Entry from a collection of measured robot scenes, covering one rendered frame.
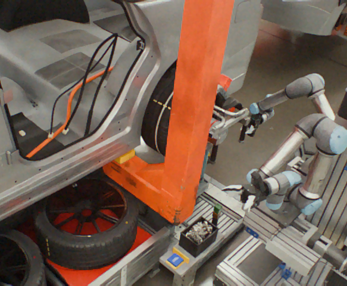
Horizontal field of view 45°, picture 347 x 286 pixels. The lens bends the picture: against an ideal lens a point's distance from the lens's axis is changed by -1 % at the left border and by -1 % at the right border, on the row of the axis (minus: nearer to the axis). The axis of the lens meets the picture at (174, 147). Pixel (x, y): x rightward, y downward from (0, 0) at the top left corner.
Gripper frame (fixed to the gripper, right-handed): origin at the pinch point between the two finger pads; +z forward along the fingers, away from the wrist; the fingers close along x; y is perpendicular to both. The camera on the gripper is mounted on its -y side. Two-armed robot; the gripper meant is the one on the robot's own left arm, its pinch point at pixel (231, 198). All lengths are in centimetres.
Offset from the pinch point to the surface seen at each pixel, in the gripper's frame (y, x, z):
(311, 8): -10, 208, -283
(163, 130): 21, 97, -26
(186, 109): -17, 51, -10
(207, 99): -23, 47, -20
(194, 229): 61, 46, -18
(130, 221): 64, 74, 11
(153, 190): 46, 75, -6
